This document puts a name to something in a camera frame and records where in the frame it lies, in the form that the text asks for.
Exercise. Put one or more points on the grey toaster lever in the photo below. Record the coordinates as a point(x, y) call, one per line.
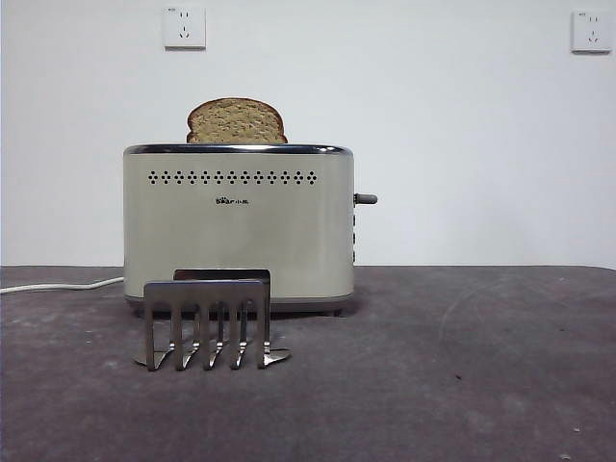
point(367, 198)

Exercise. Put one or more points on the brown wholegrain bread slice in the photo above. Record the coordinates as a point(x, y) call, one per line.
point(236, 122)

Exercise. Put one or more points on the white wall socket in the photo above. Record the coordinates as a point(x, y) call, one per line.
point(185, 28)
point(591, 33)

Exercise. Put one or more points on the cream two-slot toaster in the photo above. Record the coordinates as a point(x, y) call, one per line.
point(269, 240)

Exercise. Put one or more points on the silver metal toast rack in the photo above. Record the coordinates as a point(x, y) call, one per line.
point(202, 293)

